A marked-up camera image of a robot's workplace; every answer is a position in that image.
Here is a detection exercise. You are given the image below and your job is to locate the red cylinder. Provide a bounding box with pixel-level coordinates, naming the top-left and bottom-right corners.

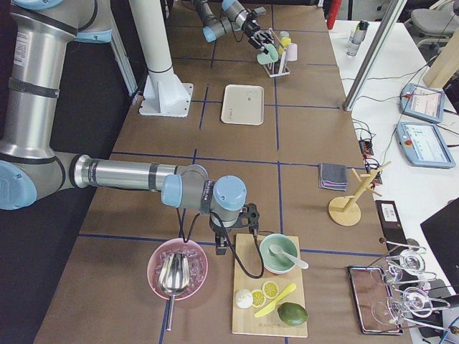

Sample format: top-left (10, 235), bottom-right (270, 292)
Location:
top-left (326, 0), bottom-right (342, 30)

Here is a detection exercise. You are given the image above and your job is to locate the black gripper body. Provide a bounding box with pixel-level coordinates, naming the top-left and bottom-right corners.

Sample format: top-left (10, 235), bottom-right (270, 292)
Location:
top-left (242, 14), bottom-right (260, 38)
top-left (209, 213), bottom-right (237, 247)

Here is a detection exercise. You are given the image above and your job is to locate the near teach pendant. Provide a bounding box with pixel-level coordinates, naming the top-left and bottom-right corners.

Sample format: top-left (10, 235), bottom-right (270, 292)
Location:
top-left (396, 122), bottom-right (455, 168)

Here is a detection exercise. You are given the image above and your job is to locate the pink bowl with ice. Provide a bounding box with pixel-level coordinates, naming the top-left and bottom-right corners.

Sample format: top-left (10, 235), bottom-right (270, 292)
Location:
top-left (146, 237), bottom-right (209, 301)

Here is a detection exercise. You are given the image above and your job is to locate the pink cup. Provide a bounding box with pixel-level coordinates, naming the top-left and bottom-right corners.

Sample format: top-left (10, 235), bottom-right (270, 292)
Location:
top-left (284, 43), bottom-right (298, 62)

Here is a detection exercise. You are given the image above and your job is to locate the white pillar with base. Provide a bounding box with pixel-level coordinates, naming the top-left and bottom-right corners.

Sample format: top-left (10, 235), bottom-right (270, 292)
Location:
top-left (129, 0), bottom-right (194, 118)

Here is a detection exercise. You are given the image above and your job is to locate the white wire cup rack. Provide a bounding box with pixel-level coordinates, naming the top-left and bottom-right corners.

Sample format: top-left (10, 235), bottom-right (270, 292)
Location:
top-left (263, 48), bottom-right (290, 78)

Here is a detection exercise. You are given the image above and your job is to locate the white spoon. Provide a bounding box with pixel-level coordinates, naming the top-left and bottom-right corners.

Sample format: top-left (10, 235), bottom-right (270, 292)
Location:
top-left (269, 244), bottom-right (309, 269)

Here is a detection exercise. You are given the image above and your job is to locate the lemon slice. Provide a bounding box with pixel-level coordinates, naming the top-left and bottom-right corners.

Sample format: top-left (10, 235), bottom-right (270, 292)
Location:
top-left (251, 289), bottom-right (267, 308)
top-left (261, 280), bottom-right (280, 300)

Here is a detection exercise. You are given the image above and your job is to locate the lower wine glass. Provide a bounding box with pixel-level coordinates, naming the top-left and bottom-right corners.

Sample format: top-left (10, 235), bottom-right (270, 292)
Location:
top-left (371, 287), bottom-right (433, 325)

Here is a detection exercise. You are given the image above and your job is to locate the yellow plastic knife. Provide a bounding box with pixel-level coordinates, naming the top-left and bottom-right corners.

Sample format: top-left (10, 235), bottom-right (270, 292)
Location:
top-left (254, 282), bottom-right (297, 318)

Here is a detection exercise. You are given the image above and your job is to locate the green cup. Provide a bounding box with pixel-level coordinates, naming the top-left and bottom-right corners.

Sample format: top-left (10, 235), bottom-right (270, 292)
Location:
top-left (257, 44), bottom-right (278, 65)

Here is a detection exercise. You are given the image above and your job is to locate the green avocado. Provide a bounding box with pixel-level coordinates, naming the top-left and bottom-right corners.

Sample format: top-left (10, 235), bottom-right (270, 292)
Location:
top-left (277, 302), bottom-right (309, 326)

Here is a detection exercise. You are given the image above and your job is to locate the upper wine glass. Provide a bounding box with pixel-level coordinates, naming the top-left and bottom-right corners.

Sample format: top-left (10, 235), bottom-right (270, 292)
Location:
top-left (370, 249), bottom-right (427, 286)

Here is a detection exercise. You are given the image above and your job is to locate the green bowl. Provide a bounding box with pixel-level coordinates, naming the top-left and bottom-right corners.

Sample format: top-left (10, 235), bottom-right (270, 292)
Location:
top-left (260, 234), bottom-right (299, 274)

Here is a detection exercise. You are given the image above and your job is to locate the wooden rack handle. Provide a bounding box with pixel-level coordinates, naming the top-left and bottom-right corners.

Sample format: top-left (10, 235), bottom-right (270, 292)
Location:
top-left (269, 28), bottom-right (284, 58)

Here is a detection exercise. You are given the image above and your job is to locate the electronics board with wires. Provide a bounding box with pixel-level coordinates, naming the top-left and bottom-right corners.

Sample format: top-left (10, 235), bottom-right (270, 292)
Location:
top-left (352, 119), bottom-right (381, 173)

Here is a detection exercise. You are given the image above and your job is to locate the teach pendant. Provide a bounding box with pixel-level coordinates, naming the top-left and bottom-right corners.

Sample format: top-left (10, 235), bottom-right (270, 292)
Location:
top-left (396, 122), bottom-right (455, 168)
top-left (400, 83), bottom-right (445, 124)

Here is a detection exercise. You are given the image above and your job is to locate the metal tray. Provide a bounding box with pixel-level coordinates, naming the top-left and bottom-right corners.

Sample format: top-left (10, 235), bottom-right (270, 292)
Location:
top-left (347, 265), bottom-right (404, 335)

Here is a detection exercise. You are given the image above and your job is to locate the yellow cup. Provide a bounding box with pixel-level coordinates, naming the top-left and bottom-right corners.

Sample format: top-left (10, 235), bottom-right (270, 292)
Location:
top-left (279, 31), bottom-right (291, 49)

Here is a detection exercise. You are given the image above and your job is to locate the clear water bottle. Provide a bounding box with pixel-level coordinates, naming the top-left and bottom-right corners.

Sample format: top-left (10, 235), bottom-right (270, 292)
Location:
top-left (346, 21), bottom-right (369, 57)

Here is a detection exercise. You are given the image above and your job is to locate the aluminium frame post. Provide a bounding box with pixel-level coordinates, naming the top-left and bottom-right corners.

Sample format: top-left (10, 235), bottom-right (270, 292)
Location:
top-left (343, 0), bottom-right (407, 112)

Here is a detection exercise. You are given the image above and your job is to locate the wooden mug tree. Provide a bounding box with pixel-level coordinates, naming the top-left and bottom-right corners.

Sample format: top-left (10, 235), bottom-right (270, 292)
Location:
top-left (328, 161), bottom-right (391, 226)

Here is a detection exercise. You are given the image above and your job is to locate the office chair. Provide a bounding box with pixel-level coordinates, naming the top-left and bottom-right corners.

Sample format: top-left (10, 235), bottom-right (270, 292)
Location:
top-left (404, 1), bottom-right (458, 47)

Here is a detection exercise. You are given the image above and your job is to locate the folded grey cloth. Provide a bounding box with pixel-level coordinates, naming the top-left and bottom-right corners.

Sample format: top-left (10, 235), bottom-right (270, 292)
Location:
top-left (318, 163), bottom-right (348, 191)

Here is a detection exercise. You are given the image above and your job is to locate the black rectangular box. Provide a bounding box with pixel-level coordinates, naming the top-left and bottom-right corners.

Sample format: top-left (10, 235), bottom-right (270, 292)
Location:
top-left (375, 200), bottom-right (407, 244)

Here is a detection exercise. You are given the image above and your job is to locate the metal scoop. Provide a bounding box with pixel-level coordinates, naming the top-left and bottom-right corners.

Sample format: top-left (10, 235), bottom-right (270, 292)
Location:
top-left (158, 253), bottom-right (190, 331)

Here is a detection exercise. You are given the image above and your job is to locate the cream rabbit tray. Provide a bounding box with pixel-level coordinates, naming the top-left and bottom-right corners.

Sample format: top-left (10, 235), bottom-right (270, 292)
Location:
top-left (221, 85), bottom-right (264, 125)

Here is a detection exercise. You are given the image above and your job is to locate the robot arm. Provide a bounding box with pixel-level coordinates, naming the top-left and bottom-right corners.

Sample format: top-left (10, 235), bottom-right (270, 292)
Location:
top-left (191, 0), bottom-right (274, 54)
top-left (1, 42), bottom-right (178, 265)

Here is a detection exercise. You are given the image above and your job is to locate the far teach pendant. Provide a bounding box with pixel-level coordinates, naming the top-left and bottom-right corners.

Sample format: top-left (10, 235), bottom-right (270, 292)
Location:
top-left (400, 83), bottom-right (445, 124)

